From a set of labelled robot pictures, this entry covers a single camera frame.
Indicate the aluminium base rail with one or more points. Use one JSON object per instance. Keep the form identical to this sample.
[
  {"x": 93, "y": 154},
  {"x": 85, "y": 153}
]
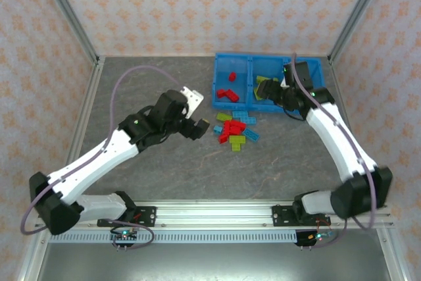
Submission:
[{"x": 213, "y": 213}]

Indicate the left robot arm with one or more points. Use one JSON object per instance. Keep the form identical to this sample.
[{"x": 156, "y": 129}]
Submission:
[{"x": 98, "y": 159}]

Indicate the small red lego brick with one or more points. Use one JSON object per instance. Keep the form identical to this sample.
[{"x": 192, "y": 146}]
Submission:
[
  {"x": 232, "y": 76},
  {"x": 221, "y": 92}
]

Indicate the aluminium frame post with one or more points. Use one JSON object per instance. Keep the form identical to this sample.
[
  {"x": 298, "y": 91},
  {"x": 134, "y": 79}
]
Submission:
[
  {"x": 69, "y": 14},
  {"x": 358, "y": 14}
]

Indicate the small blue lego brick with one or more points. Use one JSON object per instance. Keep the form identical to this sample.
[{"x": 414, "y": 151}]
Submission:
[{"x": 217, "y": 129}]

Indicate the small electronics board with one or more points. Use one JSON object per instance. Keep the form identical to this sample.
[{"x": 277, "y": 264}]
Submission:
[
  {"x": 312, "y": 237},
  {"x": 124, "y": 236}
]

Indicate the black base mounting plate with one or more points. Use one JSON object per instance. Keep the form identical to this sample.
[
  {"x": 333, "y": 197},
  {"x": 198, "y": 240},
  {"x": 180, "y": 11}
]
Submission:
[
  {"x": 148, "y": 216},
  {"x": 281, "y": 216}
]

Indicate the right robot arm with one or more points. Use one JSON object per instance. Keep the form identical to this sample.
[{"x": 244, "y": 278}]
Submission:
[{"x": 338, "y": 143}]

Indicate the aluminium side rail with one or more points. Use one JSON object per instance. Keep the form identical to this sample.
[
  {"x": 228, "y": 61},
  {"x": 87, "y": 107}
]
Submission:
[
  {"x": 337, "y": 80},
  {"x": 86, "y": 106}
]

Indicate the grey metal panel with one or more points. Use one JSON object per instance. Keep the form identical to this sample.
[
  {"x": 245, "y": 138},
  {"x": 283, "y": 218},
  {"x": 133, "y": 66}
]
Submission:
[{"x": 213, "y": 264}]

